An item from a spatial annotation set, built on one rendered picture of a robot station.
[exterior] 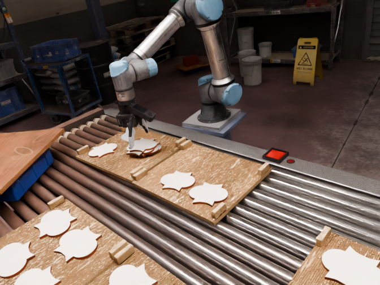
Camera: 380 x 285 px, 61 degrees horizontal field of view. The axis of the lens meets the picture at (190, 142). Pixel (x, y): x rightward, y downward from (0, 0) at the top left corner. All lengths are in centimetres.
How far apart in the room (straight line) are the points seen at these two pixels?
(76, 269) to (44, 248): 16
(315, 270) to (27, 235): 89
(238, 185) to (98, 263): 52
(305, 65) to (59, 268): 419
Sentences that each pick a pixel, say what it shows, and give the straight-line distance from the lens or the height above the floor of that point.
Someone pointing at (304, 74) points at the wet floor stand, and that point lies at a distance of 476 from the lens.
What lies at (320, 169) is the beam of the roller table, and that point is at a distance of 128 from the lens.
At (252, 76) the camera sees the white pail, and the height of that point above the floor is 15.
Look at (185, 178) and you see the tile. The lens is 121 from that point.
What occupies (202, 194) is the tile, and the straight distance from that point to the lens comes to 112.
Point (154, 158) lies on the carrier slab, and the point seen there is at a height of 94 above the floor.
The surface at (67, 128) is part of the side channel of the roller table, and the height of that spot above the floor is 93.
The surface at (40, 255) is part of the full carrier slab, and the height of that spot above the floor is 94.
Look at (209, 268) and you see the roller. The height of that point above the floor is 92.
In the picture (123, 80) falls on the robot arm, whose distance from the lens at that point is 133.
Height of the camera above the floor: 162
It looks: 28 degrees down
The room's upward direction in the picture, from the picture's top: 9 degrees counter-clockwise
